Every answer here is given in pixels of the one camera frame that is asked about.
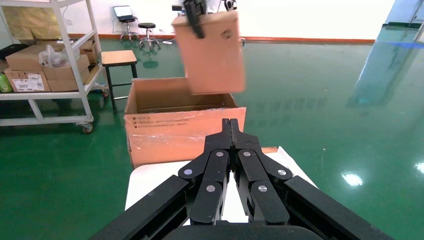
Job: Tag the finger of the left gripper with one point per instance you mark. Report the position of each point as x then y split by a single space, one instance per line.
195 11

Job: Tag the green package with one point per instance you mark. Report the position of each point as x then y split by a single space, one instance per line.
4 82

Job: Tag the cardboard box with shipping label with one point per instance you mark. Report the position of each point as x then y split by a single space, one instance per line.
26 81

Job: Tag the white power strip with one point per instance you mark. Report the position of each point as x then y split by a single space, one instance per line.
168 42

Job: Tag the black bag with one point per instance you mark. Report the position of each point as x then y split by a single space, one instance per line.
11 50

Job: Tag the black swivel chair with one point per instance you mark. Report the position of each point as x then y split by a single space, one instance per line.
127 20

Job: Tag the small cardboard box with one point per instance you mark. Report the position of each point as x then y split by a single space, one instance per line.
215 59

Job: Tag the large open cardboard box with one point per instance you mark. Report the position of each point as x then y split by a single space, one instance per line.
165 132

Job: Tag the white plastic bag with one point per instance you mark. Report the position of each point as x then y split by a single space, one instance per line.
53 58

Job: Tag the plain stored cardboard box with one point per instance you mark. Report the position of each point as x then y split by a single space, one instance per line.
23 58
88 51
63 85
56 73

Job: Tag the wooden stool with black legs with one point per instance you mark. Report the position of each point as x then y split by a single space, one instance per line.
118 57

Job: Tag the white metal shelf cart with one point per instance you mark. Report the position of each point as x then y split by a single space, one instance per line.
43 120

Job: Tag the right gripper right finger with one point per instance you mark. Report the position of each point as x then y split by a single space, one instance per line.
255 165

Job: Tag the open laptop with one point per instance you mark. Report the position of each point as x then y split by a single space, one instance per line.
123 11

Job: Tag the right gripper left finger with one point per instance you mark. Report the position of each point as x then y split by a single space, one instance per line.
212 165

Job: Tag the black round swivel stool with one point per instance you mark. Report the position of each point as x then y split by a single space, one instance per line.
147 25

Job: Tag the yellowish paper sheet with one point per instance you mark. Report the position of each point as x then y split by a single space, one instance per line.
30 21

